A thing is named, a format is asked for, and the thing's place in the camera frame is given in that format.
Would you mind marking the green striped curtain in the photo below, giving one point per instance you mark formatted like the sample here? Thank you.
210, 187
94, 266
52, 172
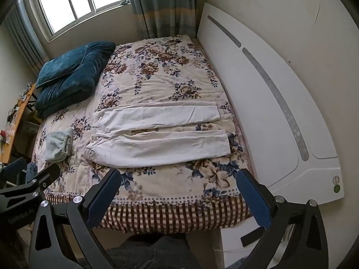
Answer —
165, 18

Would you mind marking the floral bed blanket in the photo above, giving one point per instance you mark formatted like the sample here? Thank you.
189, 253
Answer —
196, 195

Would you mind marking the teal folded quilt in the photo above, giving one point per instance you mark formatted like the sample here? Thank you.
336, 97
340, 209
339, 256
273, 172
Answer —
78, 86

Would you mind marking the grey left curtain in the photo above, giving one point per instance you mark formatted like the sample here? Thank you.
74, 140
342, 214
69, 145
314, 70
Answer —
23, 35

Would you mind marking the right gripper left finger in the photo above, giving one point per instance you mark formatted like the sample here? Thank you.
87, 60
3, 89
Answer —
50, 247

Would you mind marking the white pants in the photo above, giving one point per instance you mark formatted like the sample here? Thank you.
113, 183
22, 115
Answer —
141, 135

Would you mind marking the light green folded garment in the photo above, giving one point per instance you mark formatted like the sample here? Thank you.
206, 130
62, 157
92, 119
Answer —
58, 146

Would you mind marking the white headboard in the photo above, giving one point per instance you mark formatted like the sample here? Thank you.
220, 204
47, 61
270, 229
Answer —
291, 148

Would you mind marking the teal pillow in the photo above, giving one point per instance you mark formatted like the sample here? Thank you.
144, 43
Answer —
63, 65

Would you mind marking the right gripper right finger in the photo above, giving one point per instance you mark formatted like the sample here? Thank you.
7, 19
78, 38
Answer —
307, 246

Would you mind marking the wooden side desk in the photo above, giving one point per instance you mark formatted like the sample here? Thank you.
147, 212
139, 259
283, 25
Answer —
27, 101

